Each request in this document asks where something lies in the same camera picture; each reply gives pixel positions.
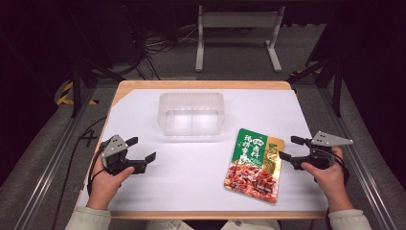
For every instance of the black tripod stand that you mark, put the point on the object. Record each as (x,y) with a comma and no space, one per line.
(76,83)
(336,86)

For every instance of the aluminium floor rail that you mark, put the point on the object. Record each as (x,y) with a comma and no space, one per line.
(48,179)
(360,166)

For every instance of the person's right hand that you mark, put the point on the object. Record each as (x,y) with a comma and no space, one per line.
(333,182)

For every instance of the white metal stand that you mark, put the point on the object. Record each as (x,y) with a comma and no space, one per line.
(239,19)

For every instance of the clear plastic container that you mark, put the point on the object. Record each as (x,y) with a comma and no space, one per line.
(191,113)

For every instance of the person's left hand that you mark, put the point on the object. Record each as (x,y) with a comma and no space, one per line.
(105,188)

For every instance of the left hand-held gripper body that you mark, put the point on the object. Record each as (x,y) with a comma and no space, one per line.
(115,147)

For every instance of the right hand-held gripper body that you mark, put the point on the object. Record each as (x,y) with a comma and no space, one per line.
(325,139)

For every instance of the white paper sheet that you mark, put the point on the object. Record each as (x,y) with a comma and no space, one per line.
(191,172)

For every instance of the green and red seasoning packet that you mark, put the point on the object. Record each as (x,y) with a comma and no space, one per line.
(253,172)

